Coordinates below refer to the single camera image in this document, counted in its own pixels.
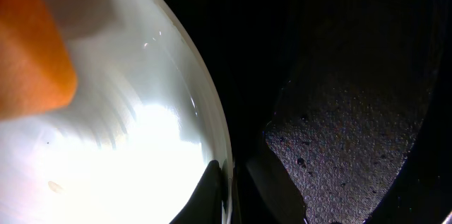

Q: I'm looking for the round black tray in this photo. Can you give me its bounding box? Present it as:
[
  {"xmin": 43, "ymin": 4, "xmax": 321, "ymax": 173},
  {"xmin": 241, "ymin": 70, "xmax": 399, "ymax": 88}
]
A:
[{"xmin": 165, "ymin": 0, "xmax": 451, "ymax": 223}]

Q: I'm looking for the light blue plate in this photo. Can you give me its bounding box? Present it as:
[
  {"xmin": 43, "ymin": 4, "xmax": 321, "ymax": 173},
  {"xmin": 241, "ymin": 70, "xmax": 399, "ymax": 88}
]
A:
[{"xmin": 1, "ymin": 0, "xmax": 232, "ymax": 223}]

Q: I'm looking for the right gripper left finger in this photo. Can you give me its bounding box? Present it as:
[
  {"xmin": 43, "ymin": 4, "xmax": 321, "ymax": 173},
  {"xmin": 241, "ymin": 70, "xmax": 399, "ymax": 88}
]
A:
[{"xmin": 170, "ymin": 160, "xmax": 223, "ymax": 224}]

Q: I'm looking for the green yellow sponge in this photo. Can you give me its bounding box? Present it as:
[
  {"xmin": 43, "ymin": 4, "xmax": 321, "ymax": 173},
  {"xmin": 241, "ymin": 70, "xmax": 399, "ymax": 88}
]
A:
[{"xmin": 1, "ymin": 0, "xmax": 78, "ymax": 120}]

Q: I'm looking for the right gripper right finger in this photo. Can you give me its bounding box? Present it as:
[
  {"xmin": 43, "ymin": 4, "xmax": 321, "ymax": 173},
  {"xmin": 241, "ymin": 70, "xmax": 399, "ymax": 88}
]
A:
[{"xmin": 246, "ymin": 146, "xmax": 307, "ymax": 224}]

